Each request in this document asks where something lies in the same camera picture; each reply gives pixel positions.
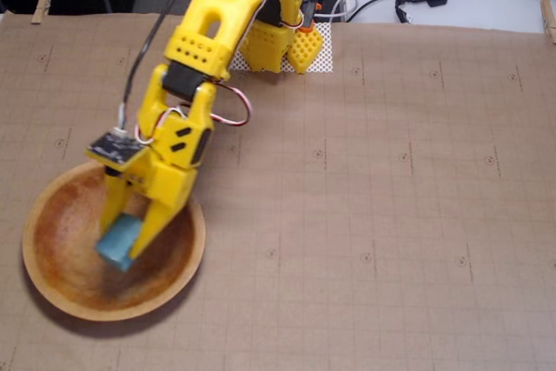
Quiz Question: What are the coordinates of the thin black camera cable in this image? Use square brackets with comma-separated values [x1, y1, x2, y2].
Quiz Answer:
[116, 0, 209, 133]

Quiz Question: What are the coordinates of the yellow robot base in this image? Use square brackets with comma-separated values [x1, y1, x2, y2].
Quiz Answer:
[241, 23, 301, 73]

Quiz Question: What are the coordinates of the red and white servo wire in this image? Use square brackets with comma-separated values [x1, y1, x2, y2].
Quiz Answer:
[208, 82, 254, 129]

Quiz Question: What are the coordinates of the blue block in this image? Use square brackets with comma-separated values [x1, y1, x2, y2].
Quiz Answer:
[94, 213, 143, 272]

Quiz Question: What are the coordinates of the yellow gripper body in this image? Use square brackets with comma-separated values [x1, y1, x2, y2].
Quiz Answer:
[123, 112, 215, 212]

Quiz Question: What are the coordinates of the gridded gift wrap paper sheet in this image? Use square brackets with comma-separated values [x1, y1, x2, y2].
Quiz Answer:
[0, 12, 556, 371]

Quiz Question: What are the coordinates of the wooden clothespin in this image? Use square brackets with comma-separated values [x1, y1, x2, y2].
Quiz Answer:
[539, 0, 556, 45]
[30, 0, 55, 25]

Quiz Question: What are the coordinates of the black wrist camera board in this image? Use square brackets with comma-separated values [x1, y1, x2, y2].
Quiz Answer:
[84, 127, 148, 169]

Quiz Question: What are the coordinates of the round wooden bowl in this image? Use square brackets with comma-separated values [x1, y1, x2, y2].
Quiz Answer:
[21, 161, 207, 323]

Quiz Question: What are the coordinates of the white perforated anti-slip mat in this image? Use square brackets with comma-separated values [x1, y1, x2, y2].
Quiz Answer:
[229, 21, 334, 75]

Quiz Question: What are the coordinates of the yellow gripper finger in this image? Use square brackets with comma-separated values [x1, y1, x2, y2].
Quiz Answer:
[129, 196, 178, 260]
[99, 167, 133, 238]

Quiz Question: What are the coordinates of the yellow waffle table clamp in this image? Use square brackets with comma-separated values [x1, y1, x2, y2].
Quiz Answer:
[287, 0, 323, 76]

